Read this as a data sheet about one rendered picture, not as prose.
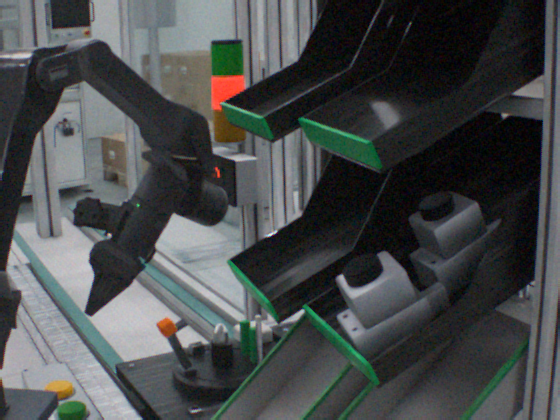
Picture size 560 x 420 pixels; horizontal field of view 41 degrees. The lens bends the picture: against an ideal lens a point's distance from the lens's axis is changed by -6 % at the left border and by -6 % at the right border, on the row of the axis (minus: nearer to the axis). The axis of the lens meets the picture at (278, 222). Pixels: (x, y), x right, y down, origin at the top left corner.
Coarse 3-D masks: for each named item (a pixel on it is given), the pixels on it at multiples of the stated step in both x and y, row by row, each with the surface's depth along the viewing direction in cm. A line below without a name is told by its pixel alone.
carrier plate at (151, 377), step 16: (128, 368) 110; (144, 368) 110; (160, 368) 110; (128, 384) 107; (144, 384) 105; (160, 384) 105; (144, 400) 101; (160, 400) 100; (176, 400) 100; (192, 400) 100; (160, 416) 96; (176, 416) 96; (208, 416) 96
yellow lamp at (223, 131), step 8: (216, 112) 118; (216, 120) 118; (224, 120) 117; (216, 128) 119; (224, 128) 118; (232, 128) 118; (216, 136) 119; (224, 136) 118; (232, 136) 118; (240, 136) 119
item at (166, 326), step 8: (160, 320) 101; (168, 320) 100; (160, 328) 100; (168, 328) 100; (176, 328) 101; (168, 336) 100; (176, 336) 101; (176, 344) 101; (176, 352) 102; (184, 352) 102; (184, 360) 102; (184, 368) 103
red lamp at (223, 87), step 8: (216, 80) 116; (224, 80) 116; (232, 80) 116; (240, 80) 117; (216, 88) 117; (224, 88) 116; (232, 88) 116; (240, 88) 117; (216, 96) 117; (224, 96) 116; (216, 104) 117
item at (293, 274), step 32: (480, 128) 71; (416, 160) 70; (320, 192) 81; (352, 192) 83; (384, 192) 69; (416, 192) 71; (288, 224) 81; (320, 224) 82; (352, 224) 79; (384, 224) 70; (256, 256) 81; (288, 256) 79; (320, 256) 76; (352, 256) 70; (256, 288) 72; (288, 288) 69; (320, 288) 70
